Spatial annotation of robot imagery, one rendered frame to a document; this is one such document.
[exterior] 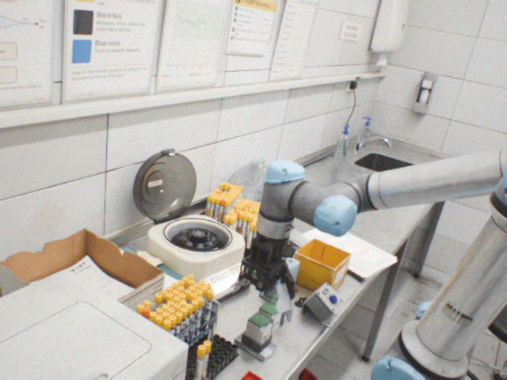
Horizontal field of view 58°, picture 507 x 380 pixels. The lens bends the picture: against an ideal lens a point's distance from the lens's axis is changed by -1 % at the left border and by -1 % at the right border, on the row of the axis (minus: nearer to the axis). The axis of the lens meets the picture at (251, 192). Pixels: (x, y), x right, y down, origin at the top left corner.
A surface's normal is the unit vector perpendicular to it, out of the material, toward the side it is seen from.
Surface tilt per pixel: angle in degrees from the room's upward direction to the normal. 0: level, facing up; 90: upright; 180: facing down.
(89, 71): 94
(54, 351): 0
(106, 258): 88
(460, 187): 106
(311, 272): 90
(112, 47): 95
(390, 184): 70
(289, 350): 0
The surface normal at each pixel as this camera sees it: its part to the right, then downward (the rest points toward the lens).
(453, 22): -0.53, 0.25
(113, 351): 0.15, -0.91
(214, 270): 0.74, 0.36
